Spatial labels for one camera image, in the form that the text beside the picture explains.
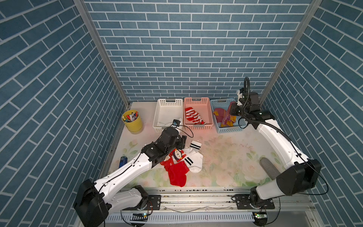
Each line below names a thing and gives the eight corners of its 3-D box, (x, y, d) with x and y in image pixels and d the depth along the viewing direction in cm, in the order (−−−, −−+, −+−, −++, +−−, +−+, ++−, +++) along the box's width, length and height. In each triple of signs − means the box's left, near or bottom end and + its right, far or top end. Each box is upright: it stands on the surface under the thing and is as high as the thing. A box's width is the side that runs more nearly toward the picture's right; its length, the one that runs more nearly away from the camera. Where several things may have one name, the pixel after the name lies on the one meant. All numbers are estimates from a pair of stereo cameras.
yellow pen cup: (126, 134, 103) (119, 122, 92) (130, 121, 110) (124, 109, 99) (141, 134, 103) (136, 123, 92) (145, 122, 110) (140, 110, 99)
